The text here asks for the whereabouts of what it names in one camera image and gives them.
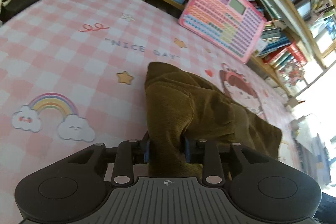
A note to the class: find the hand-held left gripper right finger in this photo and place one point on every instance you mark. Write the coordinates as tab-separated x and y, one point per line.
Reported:
187	151

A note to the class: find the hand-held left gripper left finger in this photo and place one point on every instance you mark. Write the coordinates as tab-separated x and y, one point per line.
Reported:
146	150

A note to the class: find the pink checkered desk mat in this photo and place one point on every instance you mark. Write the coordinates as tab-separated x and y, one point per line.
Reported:
78	61

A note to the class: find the colourful flower ornament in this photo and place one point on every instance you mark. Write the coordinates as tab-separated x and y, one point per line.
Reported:
292	77

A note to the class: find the pink toy keyboard tablet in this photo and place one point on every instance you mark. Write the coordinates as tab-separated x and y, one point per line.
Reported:
218	16

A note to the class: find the row of colourful books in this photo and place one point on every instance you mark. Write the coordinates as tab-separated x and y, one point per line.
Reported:
275	40

